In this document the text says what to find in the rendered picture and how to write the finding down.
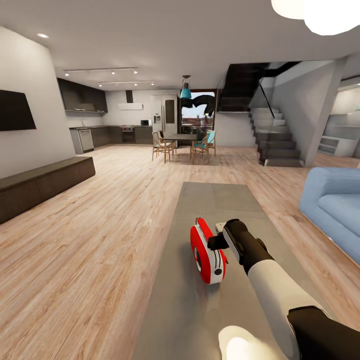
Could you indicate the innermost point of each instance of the oven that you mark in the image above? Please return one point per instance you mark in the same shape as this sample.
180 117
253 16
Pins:
128 133

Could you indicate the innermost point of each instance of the fridge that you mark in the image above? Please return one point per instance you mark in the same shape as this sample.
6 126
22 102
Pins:
166 114

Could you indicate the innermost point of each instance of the wall mounted tv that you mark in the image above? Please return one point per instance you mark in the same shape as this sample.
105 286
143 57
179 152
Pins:
15 113

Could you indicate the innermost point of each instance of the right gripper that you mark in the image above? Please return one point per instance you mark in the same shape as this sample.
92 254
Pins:
215 243

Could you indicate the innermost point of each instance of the range hood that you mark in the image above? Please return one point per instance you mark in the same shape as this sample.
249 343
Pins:
130 105

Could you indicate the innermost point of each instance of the dishwasher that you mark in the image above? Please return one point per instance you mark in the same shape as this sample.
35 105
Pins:
86 140

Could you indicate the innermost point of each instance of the radio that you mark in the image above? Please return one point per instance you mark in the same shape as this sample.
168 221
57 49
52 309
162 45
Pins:
210 263

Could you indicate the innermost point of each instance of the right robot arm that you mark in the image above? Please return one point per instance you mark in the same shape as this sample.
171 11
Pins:
301 327

